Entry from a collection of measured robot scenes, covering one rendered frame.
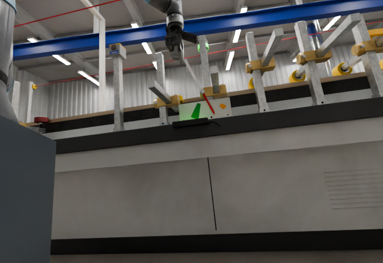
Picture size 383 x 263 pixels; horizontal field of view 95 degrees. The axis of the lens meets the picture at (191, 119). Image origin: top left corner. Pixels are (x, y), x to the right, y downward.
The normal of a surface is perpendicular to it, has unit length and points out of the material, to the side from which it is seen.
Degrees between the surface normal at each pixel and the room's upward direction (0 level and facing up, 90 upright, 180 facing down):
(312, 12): 90
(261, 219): 90
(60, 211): 90
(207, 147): 90
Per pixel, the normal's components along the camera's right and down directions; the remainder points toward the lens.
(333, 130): -0.18, -0.18
